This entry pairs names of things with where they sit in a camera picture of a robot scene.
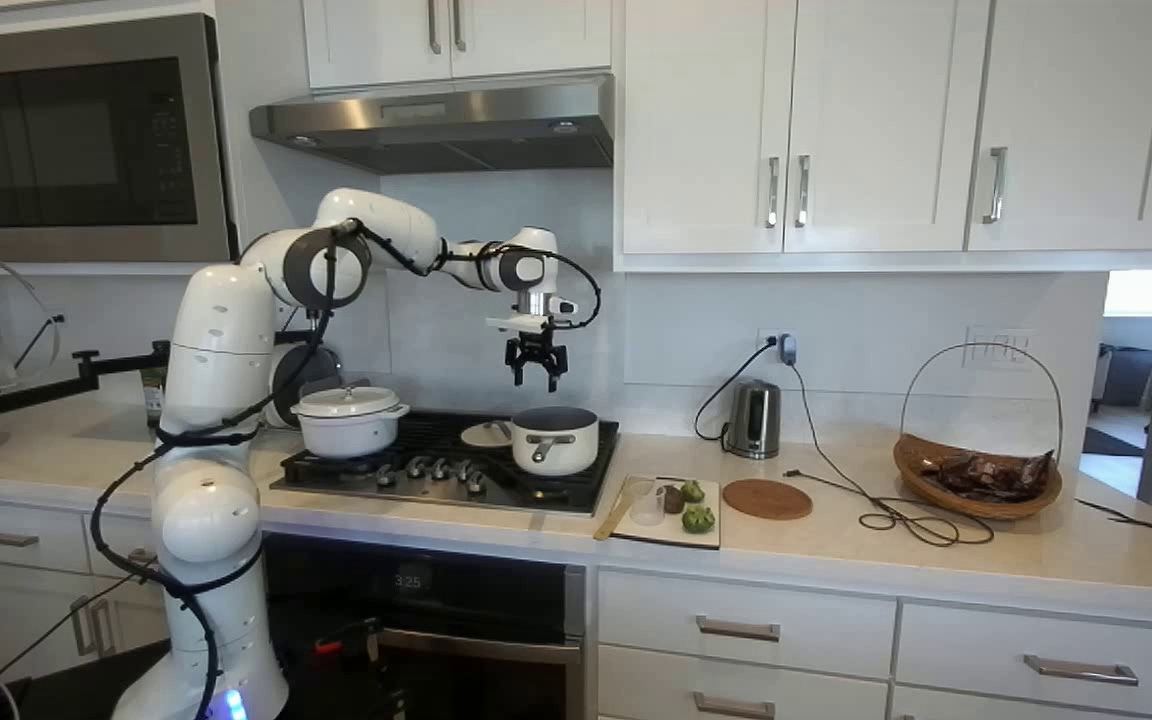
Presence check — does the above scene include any black kettle power cable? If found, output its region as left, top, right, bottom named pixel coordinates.
left=687, top=333, right=998, bottom=551

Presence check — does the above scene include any brown toy object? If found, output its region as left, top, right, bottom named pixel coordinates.
left=657, top=485, right=687, bottom=518

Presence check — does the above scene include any light wooden chopping board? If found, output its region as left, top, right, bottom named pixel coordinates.
left=614, top=481, right=723, bottom=548

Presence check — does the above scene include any black camera tripod arm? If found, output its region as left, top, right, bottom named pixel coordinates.
left=0, top=341, right=166, bottom=415

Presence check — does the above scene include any stainless electric kettle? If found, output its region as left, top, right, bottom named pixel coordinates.
left=720, top=382, right=780, bottom=455

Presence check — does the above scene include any white lidded dutch oven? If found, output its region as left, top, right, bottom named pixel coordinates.
left=293, top=385, right=409, bottom=460

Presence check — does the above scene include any round brown cork trivet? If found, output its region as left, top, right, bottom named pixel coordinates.
left=723, top=481, right=812, bottom=519

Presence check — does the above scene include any black gas cooktop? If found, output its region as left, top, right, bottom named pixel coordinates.
left=276, top=414, right=618, bottom=512

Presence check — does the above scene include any stainless range hood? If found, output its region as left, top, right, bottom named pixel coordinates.
left=249, top=67, right=612, bottom=177

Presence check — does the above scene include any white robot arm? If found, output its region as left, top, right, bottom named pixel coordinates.
left=92, top=190, right=594, bottom=720

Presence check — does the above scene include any wooden basket with wire handle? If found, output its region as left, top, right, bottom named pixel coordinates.
left=888, top=336, right=1069, bottom=523

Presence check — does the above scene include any wall power outlet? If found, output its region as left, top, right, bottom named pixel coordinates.
left=769, top=333, right=800, bottom=367

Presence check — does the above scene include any built-in microwave oven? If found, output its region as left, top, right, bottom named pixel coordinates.
left=0, top=11, right=235, bottom=266

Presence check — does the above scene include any green toy vegetable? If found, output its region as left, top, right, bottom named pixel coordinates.
left=678, top=481, right=703, bottom=505
left=678, top=505, right=715, bottom=537

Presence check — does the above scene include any black oven door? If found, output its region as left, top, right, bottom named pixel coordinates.
left=265, top=537, right=582, bottom=720

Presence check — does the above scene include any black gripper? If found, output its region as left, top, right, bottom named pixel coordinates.
left=502, top=325, right=568, bottom=393

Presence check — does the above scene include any white saucepan with steel handle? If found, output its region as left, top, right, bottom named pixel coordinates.
left=507, top=408, right=601, bottom=478

